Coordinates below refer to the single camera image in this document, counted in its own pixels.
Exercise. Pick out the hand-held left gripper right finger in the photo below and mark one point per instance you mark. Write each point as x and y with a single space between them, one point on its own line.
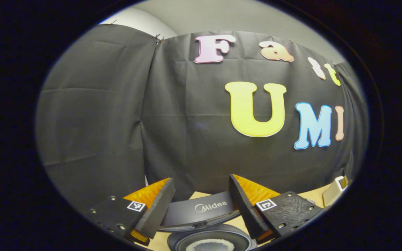
244 209

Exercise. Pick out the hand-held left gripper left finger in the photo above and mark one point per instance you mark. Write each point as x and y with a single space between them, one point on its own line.
159 209

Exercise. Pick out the dark grey rice cooker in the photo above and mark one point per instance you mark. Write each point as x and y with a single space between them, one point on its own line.
194 218

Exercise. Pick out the white rice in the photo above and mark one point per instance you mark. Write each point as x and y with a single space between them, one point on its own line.
209 242

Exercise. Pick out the white utensil holder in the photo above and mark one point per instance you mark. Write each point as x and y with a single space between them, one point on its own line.
332 195

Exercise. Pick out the black backdrop cloth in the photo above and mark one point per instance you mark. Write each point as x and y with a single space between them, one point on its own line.
117 122

